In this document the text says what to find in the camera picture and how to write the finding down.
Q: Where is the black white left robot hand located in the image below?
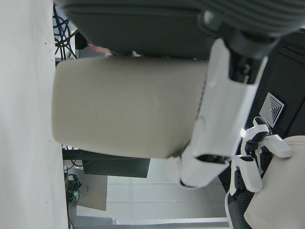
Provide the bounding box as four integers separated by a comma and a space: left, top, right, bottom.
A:
53, 0, 305, 190

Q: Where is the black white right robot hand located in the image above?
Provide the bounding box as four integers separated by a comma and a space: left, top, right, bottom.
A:
225, 116, 293, 229

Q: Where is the white paper cup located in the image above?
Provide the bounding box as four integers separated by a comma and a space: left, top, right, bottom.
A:
243, 135, 305, 229

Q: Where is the beige paper cup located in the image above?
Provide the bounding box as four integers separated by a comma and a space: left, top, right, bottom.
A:
51, 57, 209, 159

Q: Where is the square ceiling vent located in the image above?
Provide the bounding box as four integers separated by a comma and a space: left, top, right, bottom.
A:
259, 92, 286, 127

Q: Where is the black Huawei monitor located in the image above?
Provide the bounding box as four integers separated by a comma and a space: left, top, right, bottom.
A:
82, 156, 151, 178

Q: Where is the black cable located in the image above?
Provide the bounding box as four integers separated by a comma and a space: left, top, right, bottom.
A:
52, 6, 78, 59

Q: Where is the aluminium frame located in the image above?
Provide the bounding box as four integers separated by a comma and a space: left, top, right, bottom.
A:
76, 216, 229, 226

